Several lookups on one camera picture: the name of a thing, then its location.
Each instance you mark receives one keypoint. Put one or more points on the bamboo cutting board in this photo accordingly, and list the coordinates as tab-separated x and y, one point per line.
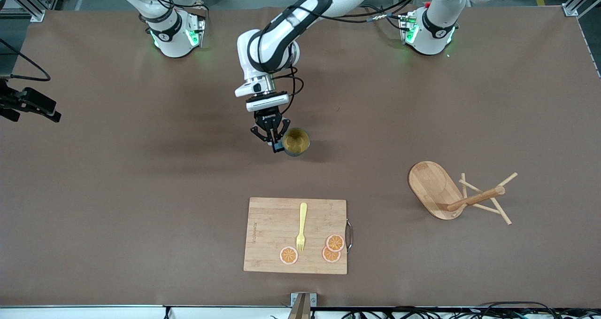
272	225

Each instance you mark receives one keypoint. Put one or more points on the dark teal cup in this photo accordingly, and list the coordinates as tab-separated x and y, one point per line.
296	143

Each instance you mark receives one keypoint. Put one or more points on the yellow plastic fork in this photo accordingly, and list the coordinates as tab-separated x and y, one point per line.
303	215

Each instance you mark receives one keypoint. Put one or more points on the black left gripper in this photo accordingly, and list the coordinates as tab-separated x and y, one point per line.
268	120

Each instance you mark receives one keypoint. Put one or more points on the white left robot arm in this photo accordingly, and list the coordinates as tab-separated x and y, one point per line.
281	32

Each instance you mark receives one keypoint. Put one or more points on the aluminium frame profile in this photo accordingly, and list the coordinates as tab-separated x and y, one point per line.
36	15
580	2

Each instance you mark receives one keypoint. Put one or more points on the wooden cup rack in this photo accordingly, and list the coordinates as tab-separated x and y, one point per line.
429	182

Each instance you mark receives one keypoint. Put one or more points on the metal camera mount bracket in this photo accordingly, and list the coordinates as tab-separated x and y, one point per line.
303	305

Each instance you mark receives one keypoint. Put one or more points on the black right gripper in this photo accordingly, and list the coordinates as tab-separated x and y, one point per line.
33	100

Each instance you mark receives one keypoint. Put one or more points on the orange slice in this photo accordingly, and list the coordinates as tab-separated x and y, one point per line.
328	257
335	242
288	255

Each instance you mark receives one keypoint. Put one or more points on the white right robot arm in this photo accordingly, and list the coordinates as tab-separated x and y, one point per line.
171	42

